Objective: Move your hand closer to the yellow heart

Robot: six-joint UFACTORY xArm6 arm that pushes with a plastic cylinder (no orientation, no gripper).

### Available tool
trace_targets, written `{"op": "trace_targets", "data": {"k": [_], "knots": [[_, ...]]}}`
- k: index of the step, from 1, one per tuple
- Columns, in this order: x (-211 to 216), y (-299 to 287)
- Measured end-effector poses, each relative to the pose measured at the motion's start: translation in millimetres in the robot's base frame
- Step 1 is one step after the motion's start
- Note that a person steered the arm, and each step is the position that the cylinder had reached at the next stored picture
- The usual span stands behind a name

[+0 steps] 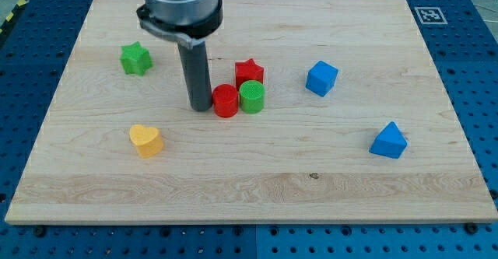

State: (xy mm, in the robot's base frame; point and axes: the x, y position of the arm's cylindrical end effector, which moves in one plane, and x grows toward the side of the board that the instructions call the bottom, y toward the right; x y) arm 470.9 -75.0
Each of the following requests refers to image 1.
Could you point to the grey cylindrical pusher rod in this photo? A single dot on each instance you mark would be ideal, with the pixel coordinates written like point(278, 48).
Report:
point(196, 74)

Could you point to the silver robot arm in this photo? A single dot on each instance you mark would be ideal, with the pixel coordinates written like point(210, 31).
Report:
point(186, 23)

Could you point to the yellow heart block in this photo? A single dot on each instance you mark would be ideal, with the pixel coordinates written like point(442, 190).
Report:
point(147, 140)

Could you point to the red cylinder block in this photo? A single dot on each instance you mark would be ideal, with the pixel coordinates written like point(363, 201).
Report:
point(225, 100)

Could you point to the red star block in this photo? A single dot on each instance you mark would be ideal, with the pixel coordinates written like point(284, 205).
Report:
point(248, 70)

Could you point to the green star block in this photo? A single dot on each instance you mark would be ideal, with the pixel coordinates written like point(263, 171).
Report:
point(135, 59)

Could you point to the green cylinder block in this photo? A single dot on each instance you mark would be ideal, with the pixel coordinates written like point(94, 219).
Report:
point(252, 96)

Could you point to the blue cube block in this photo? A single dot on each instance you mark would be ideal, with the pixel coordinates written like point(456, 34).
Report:
point(321, 78)

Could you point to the wooden board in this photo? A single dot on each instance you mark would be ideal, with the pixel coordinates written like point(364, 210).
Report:
point(303, 159)

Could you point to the blue triangular prism block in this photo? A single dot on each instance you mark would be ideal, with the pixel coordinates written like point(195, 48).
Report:
point(390, 142)

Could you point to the white fiducial marker tag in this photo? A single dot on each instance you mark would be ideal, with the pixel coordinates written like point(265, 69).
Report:
point(429, 15)

